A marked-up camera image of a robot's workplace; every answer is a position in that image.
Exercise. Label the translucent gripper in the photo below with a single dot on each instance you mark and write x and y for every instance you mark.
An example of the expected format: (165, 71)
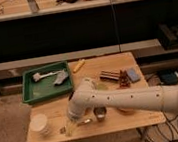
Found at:
(70, 127)

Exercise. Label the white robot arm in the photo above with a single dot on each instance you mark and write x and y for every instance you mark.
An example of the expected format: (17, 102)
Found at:
(154, 98)

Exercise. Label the grey cloth in tray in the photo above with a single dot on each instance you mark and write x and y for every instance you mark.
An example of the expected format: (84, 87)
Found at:
(60, 78)

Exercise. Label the green plastic tray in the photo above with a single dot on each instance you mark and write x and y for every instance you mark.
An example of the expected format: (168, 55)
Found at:
(45, 89)

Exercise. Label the white brush in tray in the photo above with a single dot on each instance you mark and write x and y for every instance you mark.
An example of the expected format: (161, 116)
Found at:
(37, 76)

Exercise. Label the wooden table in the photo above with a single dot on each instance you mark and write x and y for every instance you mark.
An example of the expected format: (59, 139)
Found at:
(116, 119)

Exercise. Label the white paper cup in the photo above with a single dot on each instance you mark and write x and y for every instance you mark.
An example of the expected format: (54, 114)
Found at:
(40, 124)

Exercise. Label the small metal cup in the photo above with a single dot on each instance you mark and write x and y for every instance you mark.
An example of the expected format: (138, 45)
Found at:
(100, 113)

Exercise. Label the pale green cup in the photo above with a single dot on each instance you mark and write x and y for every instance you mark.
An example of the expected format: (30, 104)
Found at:
(102, 87)

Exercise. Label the orange bowl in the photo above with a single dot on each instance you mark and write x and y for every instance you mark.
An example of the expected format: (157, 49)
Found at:
(126, 111)

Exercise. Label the yellow banana toy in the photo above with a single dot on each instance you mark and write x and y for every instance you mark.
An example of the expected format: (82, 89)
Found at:
(79, 65)

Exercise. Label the brown striped box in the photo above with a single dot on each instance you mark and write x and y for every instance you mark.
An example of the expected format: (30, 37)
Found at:
(109, 75)

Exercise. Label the brown pinecone figure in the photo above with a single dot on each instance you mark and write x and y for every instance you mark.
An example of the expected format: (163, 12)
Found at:
(123, 79)

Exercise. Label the blue sponge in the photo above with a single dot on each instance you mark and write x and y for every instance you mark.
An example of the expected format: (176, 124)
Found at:
(133, 76)

